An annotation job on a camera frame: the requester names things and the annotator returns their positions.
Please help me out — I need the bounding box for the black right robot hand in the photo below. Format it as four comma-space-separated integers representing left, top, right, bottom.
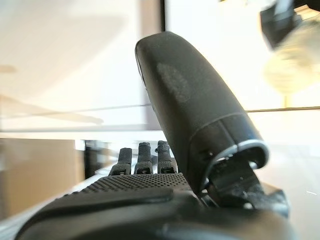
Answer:
14, 31, 301, 240

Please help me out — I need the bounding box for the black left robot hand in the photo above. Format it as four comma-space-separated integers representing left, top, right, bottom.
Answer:
259, 0, 310, 50

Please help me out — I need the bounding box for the jasmine tea bottle green label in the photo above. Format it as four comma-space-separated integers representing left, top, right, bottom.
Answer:
261, 17, 320, 97

